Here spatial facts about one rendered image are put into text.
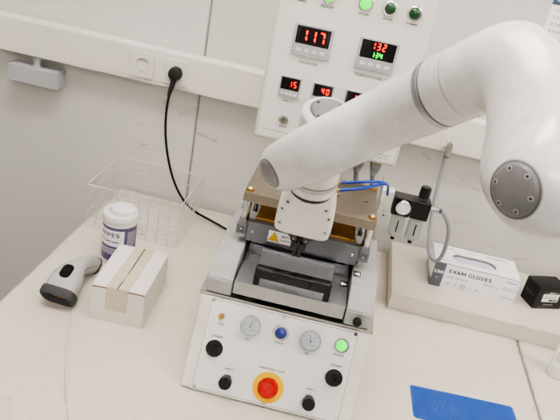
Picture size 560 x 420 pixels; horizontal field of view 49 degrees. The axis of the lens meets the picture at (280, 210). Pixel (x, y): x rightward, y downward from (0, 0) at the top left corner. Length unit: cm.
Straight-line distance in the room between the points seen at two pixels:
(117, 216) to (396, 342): 74
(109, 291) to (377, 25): 79
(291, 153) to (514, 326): 99
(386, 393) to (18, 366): 75
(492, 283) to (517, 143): 116
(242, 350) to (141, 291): 27
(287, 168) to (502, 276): 97
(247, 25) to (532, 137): 126
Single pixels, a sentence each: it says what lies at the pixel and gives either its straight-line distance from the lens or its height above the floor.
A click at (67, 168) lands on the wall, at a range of 208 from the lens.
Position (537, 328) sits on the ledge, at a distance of 172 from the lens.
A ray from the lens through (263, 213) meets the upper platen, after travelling 126.
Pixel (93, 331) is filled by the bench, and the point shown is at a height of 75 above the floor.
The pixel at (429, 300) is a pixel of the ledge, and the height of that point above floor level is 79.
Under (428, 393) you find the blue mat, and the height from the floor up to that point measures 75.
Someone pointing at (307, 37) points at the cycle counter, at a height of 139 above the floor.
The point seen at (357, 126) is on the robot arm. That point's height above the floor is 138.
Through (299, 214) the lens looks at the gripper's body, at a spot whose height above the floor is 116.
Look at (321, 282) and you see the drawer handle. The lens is 117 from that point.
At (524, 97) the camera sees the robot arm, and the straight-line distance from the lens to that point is 64.
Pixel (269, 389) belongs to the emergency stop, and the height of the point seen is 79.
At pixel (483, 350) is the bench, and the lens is 163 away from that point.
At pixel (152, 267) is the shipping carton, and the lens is 144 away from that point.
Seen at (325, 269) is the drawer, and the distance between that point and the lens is 124.
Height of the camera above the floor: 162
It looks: 26 degrees down
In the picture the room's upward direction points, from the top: 12 degrees clockwise
